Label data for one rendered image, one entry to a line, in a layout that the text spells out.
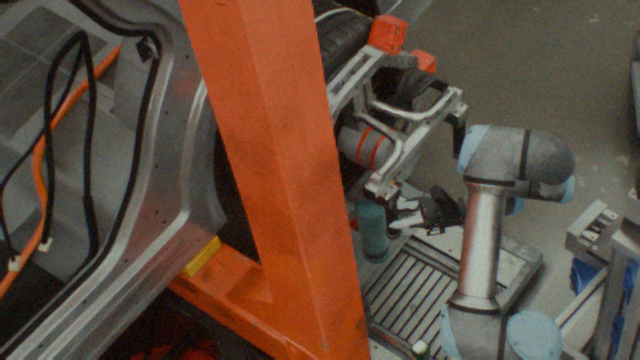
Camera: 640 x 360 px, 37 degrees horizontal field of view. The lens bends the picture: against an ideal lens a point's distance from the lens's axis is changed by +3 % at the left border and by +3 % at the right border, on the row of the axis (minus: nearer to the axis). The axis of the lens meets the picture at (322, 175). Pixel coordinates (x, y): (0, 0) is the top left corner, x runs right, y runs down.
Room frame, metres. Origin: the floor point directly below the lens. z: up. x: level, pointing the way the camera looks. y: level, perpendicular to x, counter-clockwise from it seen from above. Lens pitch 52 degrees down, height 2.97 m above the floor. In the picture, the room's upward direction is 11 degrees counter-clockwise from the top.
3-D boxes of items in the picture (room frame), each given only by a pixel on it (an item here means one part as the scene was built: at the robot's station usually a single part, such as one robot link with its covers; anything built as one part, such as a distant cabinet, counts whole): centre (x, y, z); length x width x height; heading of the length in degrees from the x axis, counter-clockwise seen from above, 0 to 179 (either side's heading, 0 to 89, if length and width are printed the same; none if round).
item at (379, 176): (1.62, -0.14, 1.03); 0.19 x 0.18 x 0.11; 44
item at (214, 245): (1.61, 0.43, 0.71); 0.14 x 0.14 x 0.05; 44
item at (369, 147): (1.73, -0.18, 0.85); 0.21 x 0.14 x 0.14; 44
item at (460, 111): (1.75, -0.39, 0.93); 0.09 x 0.05 x 0.05; 44
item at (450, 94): (1.76, -0.28, 1.03); 0.19 x 0.18 x 0.11; 44
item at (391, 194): (1.51, -0.15, 0.93); 0.09 x 0.05 x 0.05; 44
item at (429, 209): (1.49, -0.31, 0.80); 0.12 x 0.08 x 0.09; 89
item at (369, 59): (1.78, -0.13, 0.85); 0.54 x 0.07 x 0.54; 134
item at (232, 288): (1.49, 0.31, 0.69); 0.52 x 0.17 x 0.35; 44
